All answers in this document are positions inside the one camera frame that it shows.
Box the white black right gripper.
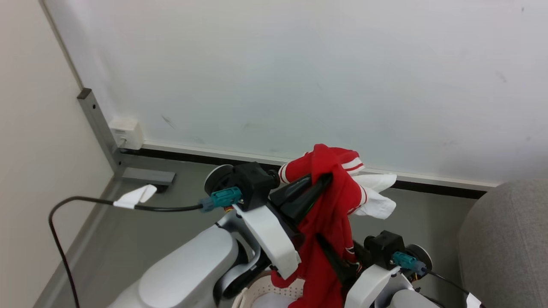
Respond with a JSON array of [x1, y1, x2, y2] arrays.
[[316, 234, 404, 308]]

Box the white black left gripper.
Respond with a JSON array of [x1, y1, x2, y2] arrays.
[[232, 172, 334, 280]]

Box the red white striped jacket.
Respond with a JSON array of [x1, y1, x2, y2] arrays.
[[271, 144, 397, 308]]

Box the white perforated laundry basket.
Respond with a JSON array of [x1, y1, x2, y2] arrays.
[[232, 270, 310, 308]]

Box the white black baseboard strip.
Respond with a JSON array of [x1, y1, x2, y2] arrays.
[[120, 142, 500, 200]]

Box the teal right cable connector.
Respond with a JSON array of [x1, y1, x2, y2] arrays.
[[392, 251, 428, 276]]

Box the teal cable connector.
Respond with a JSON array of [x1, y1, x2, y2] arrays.
[[392, 251, 428, 276], [200, 187, 243, 213]]

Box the teal left cable connector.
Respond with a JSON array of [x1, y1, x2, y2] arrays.
[[200, 187, 243, 213]]

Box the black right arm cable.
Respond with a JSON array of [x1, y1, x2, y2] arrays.
[[425, 269, 486, 308]]

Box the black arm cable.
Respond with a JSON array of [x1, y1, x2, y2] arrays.
[[48, 196, 204, 308], [425, 269, 486, 308]]

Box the white left cable tag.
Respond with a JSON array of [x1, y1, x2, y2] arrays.
[[113, 184, 158, 210]]

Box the white wall socket box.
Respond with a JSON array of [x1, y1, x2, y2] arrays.
[[108, 116, 144, 151]]

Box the grey metal frame post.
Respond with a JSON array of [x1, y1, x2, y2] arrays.
[[77, 88, 176, 187]]

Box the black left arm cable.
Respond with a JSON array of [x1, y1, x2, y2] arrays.
[[48, 196, 204, 308]]

